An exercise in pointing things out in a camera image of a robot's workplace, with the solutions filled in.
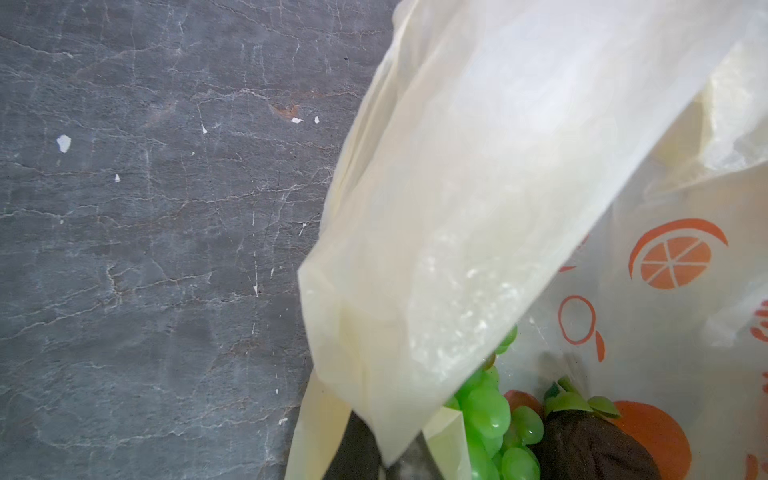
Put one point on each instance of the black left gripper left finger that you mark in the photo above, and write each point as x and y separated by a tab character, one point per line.
357	457

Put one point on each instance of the cream printed plastic bag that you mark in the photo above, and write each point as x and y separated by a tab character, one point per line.
592	173

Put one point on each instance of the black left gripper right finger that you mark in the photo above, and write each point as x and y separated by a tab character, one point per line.
416	463

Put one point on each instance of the red fake peach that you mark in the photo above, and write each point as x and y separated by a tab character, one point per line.
517	399

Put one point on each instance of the green fake grape bunch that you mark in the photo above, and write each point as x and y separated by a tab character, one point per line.
499	441

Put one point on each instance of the dark purple fake eggplant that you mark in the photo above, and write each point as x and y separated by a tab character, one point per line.
581	441

